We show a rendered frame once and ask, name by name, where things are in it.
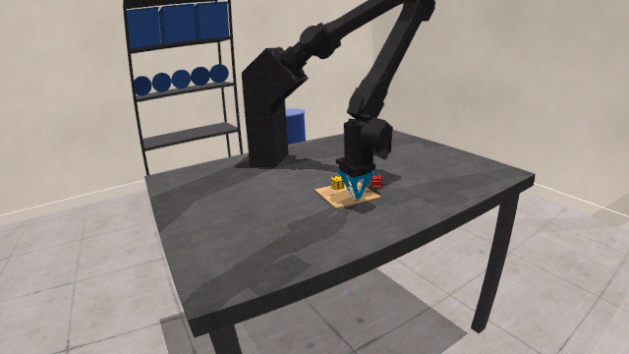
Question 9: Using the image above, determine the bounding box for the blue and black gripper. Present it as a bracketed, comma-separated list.
[336, 142, 375, 199]

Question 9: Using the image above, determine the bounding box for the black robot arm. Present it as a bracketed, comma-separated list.
[275, 0, 435, 165]

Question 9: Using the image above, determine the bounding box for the red die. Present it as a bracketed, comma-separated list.
[372, 176, 382, 188]

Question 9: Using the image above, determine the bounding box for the peach flat mat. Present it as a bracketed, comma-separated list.
[314, 185, 381, 208]

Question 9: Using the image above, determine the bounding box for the yellow die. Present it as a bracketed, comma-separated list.
[331, 176, 345, 190]

